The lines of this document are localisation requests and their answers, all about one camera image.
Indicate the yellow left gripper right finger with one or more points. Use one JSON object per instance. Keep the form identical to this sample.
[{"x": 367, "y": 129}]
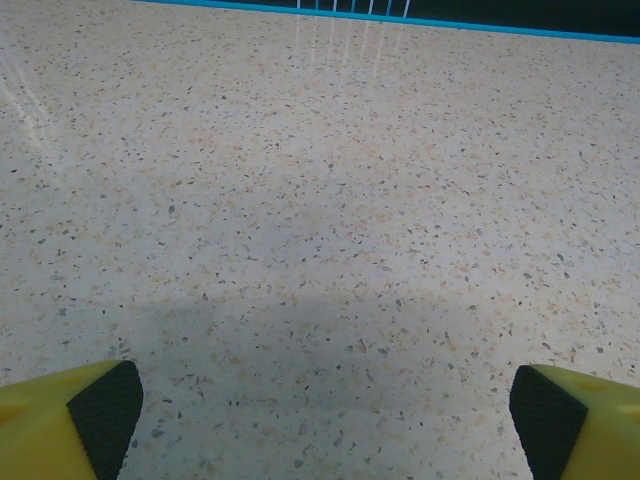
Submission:
[{"x": 595, "y": 430}]

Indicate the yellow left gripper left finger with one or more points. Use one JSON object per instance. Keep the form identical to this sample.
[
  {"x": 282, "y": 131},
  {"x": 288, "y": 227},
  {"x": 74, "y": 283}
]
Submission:
[{"x": 45, "y": 430}]

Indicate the blue table edge strip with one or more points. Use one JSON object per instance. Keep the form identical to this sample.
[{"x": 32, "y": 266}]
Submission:
[{"x": 450, "y": 22}]

